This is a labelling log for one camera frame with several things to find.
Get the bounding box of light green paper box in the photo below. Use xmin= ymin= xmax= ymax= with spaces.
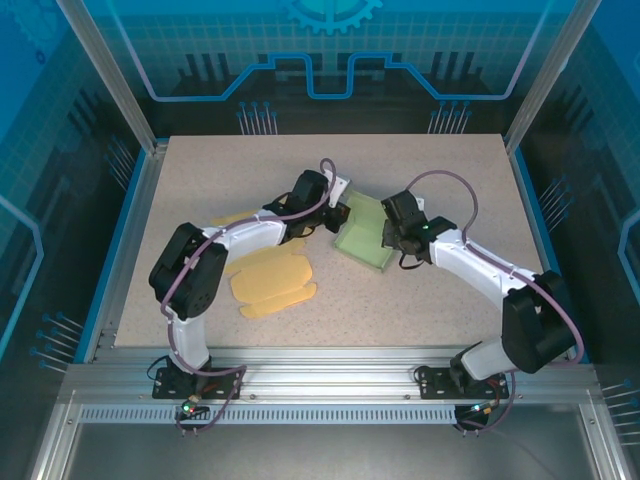
xmin=332 ymin=188 xmax=402 ymax=275

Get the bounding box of yellow paper box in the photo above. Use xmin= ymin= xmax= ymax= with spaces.
xmin=208 ymin=209 xmax=320 ymax=321

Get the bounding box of blue table edge strip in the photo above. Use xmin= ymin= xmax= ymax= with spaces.
xmin=73 ymin=149 xmax=151 ymax=364

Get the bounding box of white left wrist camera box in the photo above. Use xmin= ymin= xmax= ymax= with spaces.
xmin=327 ymin=172 xmax=352 ymax=209

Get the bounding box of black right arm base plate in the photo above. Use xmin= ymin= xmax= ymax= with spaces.
xmin=414 ymin=366 xmax=512 ymax=401

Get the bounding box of aluminium frame rail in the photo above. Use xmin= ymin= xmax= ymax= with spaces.
xmin=57 ymin=346 xmax=601 ymax=407

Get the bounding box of aluminium side rail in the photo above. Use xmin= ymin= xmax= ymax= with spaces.
xmin=82 ymin=142 xmax=170 ymax=364

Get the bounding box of aluminium frame post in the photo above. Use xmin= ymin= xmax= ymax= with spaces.
xmin=54 ymin=0 xmax=170 ymax=157
xmin=501 ymin=0 xmax=605 ymax=154

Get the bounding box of slotted grey cable duct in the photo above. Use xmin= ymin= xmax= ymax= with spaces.
xmin=77 ymin=404 xmax=464 ymax=426

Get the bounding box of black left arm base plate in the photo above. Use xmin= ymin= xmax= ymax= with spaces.
xmin=152 ymin=367 xmax=247 ymax=401

